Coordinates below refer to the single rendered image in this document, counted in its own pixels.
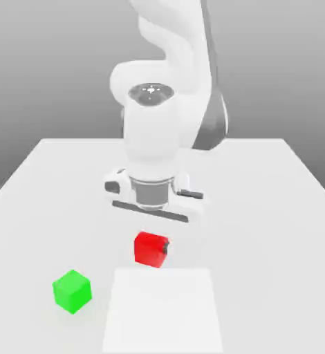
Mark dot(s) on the small red cube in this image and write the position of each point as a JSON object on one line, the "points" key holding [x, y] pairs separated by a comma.
{"points": [[148, 250]]}

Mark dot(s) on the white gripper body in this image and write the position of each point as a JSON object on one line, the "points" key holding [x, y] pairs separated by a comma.
{"points": [[179, 214]]}

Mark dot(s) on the small green cube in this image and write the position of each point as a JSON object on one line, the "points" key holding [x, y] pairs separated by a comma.
{"points": [[71, 291]]}

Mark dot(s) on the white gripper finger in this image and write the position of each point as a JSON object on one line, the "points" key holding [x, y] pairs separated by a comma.
{"points": [[165, 247]]}

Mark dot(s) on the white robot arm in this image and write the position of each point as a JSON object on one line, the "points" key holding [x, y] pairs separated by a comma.
{"points": [[151, 138]]}

